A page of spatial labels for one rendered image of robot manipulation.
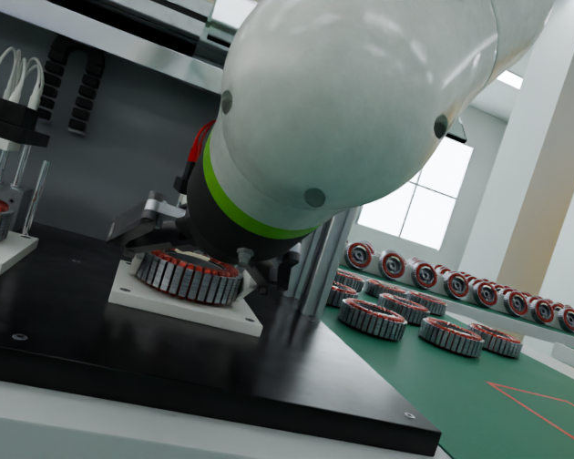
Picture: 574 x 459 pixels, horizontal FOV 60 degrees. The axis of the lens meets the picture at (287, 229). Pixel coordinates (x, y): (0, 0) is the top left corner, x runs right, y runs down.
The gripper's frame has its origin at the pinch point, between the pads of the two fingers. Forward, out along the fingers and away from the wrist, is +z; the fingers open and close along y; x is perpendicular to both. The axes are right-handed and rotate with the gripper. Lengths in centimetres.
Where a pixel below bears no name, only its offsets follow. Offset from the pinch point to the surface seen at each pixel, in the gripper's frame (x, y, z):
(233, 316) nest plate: 4.7, -4.6, -4.4
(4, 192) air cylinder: -6.7, 22.6, 10.2
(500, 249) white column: -156, -271, 239
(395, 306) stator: -14, -47, 34
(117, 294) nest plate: 5.5, 6.9, -5.3
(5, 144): -7.6, 21.5, -1.3
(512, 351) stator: -8, -69, 25
